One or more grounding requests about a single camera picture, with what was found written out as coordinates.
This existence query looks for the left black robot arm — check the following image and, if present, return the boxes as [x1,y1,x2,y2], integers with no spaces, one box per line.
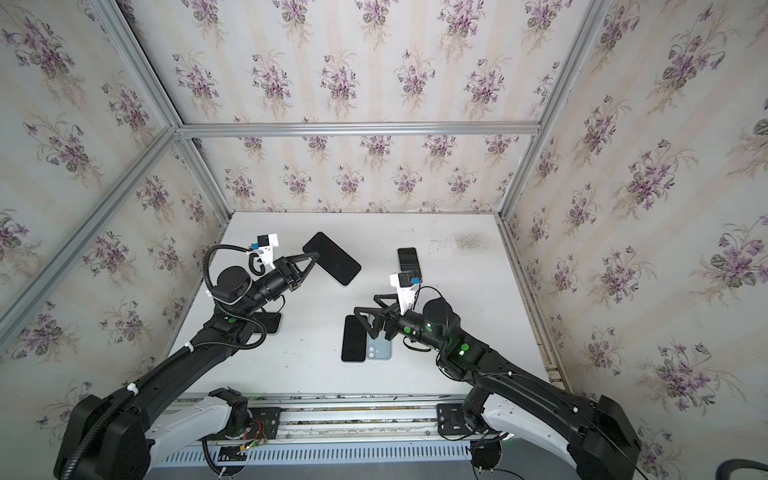
[53,245,320,479]

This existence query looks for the aluminium cage frame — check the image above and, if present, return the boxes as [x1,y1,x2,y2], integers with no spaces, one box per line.
[1,1,610,346]

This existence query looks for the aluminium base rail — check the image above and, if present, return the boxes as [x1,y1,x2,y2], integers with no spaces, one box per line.
[149,389,607,448]

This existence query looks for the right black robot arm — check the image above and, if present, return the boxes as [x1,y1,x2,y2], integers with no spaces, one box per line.
[353,294,642,479]

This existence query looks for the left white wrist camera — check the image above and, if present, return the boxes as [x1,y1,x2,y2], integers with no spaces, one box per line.
[249,233,279,275]

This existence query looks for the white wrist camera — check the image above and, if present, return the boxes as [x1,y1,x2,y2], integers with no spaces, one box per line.
[249,233,279,275]
[390,270,421,315]

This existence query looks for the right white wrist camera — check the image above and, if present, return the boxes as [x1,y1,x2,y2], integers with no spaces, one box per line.
[390,270,421,315]

